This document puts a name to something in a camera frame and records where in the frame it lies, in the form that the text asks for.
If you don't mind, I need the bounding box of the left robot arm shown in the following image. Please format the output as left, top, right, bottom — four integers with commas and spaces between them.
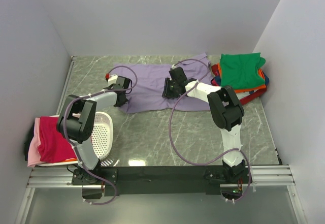
56, 75, 133, 184

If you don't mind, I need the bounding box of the pink t shirt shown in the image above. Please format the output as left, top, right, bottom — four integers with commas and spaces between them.
27, 117, 43, 168

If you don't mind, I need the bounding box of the lavender t shirt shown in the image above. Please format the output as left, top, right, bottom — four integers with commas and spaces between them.
113, 53, 211, 114

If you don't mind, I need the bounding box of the black base beam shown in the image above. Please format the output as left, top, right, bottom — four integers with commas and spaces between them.
71, 165, 253, 200

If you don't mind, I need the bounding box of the black garment in basket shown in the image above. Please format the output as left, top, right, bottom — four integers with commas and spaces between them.
23, 123, 35, 161

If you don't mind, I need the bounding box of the blue folded t shirt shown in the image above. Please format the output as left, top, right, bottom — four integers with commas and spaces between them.
263, 73, 270, 86

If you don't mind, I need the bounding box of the red folded t shirt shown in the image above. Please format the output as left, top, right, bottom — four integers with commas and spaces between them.
211, 64, 267, 105

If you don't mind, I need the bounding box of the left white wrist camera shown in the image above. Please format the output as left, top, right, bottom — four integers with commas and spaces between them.
105, 73, 118, 85

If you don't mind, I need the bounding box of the green folded t shirt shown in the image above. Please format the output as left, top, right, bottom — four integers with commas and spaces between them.
219, 53, 266, 90

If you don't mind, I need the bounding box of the orange folded t shirt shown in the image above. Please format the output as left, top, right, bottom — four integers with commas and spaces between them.
216, 63, 267, 94

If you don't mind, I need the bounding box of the magenta t shirt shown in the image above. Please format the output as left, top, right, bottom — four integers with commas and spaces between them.
38, 117, 77, 164

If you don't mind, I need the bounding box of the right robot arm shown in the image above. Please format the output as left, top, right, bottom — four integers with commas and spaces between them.
162, 67, 246, 183

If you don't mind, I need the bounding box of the aluminium rail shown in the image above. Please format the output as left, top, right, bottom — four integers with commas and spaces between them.
26, 165, 295, 188

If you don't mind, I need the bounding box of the white perforated laundry basket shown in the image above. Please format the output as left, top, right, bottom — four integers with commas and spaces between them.
38, 112, 113, 166

